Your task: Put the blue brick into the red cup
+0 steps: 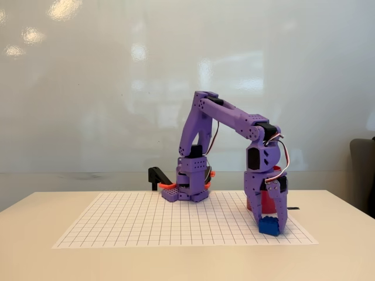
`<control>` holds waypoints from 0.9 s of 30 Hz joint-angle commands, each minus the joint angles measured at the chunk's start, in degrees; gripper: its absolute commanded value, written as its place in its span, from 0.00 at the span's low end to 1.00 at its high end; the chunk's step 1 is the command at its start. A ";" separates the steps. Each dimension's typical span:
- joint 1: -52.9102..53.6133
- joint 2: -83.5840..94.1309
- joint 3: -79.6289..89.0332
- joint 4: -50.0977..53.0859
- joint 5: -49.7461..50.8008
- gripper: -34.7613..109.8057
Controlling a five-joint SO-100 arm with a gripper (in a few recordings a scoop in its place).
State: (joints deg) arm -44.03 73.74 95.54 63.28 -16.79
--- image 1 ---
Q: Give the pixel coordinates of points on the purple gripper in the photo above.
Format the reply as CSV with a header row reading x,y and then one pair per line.
x,y
254,184

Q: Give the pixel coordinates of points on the blue toy brick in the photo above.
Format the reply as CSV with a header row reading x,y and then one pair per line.
x,y
269,226

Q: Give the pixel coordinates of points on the purple robot arm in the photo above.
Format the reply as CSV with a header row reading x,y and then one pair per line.
x,y
228,114

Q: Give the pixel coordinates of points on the red cylindrical cup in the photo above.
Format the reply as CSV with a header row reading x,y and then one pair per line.
x,y
268,205

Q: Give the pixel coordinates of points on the black orange table clamp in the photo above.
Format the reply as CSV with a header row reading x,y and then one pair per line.
x,y
155,174
212,174

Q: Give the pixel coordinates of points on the dark brown chair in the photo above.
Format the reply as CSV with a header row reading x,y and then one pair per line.
x,y
363,175

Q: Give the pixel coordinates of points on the white grid paper mat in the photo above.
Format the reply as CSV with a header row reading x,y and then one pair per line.
x,y
146,222

